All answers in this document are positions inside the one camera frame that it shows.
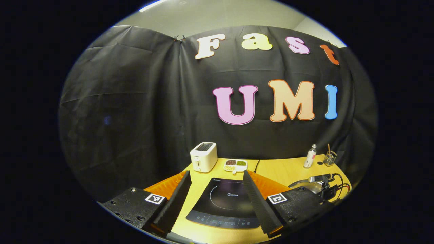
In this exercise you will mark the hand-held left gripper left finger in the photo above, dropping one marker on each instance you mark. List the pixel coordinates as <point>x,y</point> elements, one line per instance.
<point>173,205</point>

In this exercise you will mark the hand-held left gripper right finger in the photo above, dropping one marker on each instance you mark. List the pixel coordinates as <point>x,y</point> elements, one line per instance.
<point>260,206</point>

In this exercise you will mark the black induction cooktop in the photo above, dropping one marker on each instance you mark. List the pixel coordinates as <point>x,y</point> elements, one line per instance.
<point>223,203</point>

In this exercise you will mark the clear holder with stick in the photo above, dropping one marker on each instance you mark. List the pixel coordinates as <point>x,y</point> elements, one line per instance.
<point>329,159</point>

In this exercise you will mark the white bottle with pink label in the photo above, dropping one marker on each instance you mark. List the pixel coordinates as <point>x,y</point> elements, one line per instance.
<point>310,158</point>

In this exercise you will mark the white divided dish of beans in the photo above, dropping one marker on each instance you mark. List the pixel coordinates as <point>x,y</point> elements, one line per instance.
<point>235,165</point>

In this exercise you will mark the white toaster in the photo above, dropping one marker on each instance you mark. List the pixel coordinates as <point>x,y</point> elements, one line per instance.
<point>203,159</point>

